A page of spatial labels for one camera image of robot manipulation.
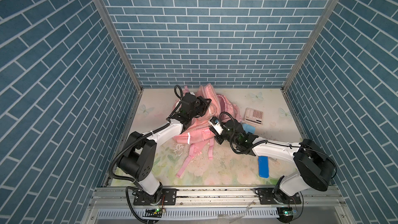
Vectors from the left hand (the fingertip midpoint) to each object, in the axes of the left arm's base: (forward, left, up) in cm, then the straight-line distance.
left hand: (213, 98), depth 83 cm
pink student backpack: (-12, +8, -15) cm, 21 cm away
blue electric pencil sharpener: (-8, -22, -19) cm, 30 cm away
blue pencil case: (-29, -27, -23) cm, 46 cm away
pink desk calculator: (+2, -29, -21) cm, 36 cm away
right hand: (-12, +2, -11) cm, 16 cm away
